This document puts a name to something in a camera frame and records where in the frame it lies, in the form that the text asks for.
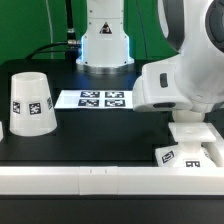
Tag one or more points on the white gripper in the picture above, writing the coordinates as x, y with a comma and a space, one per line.
156, 90

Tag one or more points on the white marker sheet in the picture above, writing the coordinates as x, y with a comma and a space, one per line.
94, 99

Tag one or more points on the white front rail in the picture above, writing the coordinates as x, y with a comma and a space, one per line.
111, 181

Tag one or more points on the white lamp shade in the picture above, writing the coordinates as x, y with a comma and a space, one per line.
31, 107

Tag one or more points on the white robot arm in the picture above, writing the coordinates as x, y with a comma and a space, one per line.
192, 80

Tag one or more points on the white rail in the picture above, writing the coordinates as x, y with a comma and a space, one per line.
111, 181
1, 131
216, 148

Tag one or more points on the white left rail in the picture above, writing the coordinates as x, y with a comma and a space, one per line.
1, 131

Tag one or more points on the white right rail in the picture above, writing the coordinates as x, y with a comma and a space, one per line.
216, 148

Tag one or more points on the white lamp base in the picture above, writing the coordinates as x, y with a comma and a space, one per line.
189, 132

